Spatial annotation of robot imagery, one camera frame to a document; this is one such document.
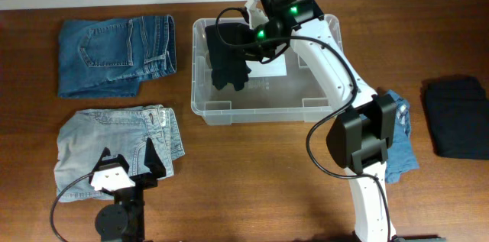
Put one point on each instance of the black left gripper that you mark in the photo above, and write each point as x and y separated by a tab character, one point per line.
148	181

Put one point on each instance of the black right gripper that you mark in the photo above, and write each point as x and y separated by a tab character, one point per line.
268	53

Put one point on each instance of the small black garment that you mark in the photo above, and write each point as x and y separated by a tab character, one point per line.
228	65

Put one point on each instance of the blue denim shirt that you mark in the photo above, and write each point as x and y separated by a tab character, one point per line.
401	158

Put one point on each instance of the large black garment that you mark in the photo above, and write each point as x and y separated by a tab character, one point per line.
457	111

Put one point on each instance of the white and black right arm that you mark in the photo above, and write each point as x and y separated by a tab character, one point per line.
362	121

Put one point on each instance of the white label in bin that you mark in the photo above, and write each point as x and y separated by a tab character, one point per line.
276	68

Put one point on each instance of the clear plastic storage bin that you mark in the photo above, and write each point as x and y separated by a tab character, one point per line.
294	97

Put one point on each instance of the light blue folded jeans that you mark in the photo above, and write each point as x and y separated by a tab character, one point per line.
123	131

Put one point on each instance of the dark blue folded jeans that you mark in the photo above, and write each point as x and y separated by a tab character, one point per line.
111	58

